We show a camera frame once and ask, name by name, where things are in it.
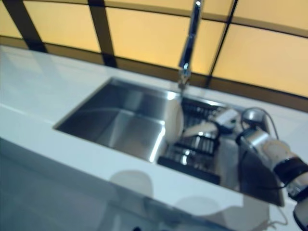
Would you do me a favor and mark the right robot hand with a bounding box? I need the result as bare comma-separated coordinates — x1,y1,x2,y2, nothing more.
209,108,241,133

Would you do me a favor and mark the black dish drying rack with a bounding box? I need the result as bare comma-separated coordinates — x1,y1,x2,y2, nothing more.
157,97,241,185

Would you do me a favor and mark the chrome kitchen faucet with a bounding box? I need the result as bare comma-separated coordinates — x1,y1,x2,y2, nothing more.
177,0,203,94

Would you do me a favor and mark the stainless steel sink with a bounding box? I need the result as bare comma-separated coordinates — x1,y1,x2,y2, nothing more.
54,77,286,207

